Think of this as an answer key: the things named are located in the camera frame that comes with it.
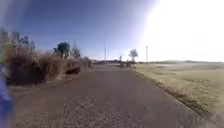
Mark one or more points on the street lamp pole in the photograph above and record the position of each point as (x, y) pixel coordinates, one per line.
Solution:
(105, 55)

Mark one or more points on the bare tree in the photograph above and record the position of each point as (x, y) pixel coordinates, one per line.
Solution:
(133, 53)

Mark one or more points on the grey asphalt road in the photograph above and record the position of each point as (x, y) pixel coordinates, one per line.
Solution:
(110, 93)

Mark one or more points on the thin pole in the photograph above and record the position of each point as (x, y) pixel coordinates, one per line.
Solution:
(146, 55)

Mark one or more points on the green tree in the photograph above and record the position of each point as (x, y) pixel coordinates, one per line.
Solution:
(63, 49)

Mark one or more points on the dry grass field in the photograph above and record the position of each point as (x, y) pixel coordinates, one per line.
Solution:
(186, 78)

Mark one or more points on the row of dry bushes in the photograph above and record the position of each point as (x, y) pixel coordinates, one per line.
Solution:
(30, 68)

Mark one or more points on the group of bare trees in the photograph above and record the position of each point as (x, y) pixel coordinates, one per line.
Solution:
(20, 41)

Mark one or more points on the blue cloth strip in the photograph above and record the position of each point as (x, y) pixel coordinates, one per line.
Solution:
(4, 100)

